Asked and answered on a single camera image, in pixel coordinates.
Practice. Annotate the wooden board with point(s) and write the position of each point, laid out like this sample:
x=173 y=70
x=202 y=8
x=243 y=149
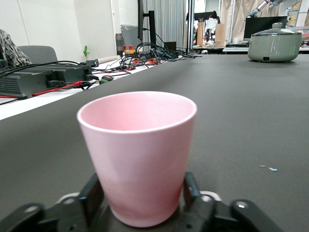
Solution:
x=219 y=33

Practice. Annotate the grey trash bin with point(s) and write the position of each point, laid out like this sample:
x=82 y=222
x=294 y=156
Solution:
x=131 y=36

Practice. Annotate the black metal post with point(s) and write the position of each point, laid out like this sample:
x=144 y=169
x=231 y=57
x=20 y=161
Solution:
x=190 y=29

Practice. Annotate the black monitor on stand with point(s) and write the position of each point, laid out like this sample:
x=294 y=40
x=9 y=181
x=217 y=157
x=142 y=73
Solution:
x=151 y=29

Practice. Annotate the grey striped curtain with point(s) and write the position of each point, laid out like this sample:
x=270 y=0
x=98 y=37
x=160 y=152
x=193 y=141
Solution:
x=169 y=21

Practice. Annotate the grey office chair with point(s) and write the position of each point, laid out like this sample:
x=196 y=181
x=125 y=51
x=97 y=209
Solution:
x=38 y=54

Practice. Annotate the patterned grey jacket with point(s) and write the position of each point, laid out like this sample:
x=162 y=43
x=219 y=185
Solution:
x=9 y=50

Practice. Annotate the black cylinder torch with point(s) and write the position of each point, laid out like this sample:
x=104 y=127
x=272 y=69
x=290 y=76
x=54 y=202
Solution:
x=93 y=62

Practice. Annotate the white mug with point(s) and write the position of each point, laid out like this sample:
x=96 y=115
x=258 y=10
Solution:
x=236 y=40

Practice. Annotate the wooden rod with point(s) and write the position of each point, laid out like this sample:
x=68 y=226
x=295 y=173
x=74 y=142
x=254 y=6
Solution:
x=108 y=59

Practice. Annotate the black power supply box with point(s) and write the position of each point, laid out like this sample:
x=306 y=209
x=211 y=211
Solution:
x=24 y=82

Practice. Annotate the beige curtain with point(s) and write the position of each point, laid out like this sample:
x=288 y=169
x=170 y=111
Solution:
x=237 y=9

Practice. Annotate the orange connector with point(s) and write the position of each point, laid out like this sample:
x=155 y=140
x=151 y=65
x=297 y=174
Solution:
x=150 y=61

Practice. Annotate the green terminal connector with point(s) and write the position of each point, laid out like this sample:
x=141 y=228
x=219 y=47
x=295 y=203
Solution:
x=106 y=79

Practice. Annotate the dark brown box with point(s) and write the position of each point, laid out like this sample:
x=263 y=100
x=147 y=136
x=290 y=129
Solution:
x=170 y=46

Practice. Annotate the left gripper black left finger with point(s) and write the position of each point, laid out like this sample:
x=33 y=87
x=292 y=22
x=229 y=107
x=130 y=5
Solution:
x=89 y=198

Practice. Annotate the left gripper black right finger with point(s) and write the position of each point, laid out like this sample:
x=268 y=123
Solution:
x=193 y=200

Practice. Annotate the black flat monitor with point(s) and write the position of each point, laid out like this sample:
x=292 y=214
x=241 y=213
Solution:
x=260 y=25

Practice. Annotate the grey metal bottle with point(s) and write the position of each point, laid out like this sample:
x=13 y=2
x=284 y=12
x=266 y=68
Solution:
x=119 y=44

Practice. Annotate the grey background robot arm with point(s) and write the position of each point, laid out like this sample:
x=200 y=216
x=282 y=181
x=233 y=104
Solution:
x=259 y=8

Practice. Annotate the yellow box red buttons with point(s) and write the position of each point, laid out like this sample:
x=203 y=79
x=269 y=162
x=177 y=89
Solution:
x=130 y=51

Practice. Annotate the pink plastic cup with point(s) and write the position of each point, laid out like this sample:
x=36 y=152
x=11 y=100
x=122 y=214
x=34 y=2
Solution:
x=140 y=159

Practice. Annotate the black equipment frame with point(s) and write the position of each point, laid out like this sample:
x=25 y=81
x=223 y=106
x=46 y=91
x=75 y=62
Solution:
x=205 y=15

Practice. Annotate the small blue scrap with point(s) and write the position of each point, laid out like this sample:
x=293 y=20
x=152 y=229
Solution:
x=273 y=169

